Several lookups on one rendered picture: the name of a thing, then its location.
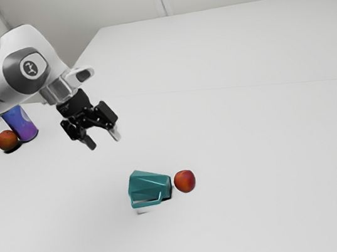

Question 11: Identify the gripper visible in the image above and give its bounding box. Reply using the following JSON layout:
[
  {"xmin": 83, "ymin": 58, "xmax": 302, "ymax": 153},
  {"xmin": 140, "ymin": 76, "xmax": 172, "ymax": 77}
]
[{"xmin": 53, "ymin": 84, "xmax": 124, "ymax": 155}]

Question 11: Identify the teal faceted mug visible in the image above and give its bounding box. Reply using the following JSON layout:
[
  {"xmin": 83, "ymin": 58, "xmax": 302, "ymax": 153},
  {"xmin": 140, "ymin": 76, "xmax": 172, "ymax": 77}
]
[{"xmin": 124, "ymin": 164, "xmax": 177, "ymax": 209}]

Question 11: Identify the blue purple can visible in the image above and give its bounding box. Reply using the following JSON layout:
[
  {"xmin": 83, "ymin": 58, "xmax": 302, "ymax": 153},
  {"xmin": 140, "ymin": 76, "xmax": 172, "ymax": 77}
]
[{"xmin": 0, "ymin": 102, "xmax": 41, "ymax": 147}]

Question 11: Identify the orange red peach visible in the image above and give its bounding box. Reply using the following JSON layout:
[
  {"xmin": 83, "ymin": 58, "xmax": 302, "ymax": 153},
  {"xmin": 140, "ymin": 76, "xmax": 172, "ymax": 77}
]
[{"xmin": 0, "ymin": 129, "xmax": 20, "ymax": 153}]

